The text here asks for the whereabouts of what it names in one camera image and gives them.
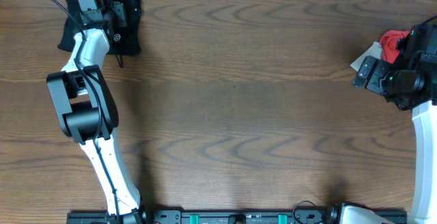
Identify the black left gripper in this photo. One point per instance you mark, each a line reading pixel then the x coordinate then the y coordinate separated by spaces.
pixel 117 16

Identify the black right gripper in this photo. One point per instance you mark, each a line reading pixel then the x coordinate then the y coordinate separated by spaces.
pixel 373 82

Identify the black t-shirt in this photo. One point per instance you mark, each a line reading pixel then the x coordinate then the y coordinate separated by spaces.
pixel 75 24

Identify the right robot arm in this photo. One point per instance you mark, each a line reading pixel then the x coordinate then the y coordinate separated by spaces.
pixel 410 83

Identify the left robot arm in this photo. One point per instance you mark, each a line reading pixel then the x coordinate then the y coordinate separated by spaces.
pixel 87 113

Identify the folded black garment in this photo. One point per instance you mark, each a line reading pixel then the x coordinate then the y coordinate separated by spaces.
pixel 130 41

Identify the red printed t-shirt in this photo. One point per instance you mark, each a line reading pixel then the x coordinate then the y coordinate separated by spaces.
pixel 388 42

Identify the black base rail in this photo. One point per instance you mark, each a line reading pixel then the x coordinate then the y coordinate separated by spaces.
pixel 345 212

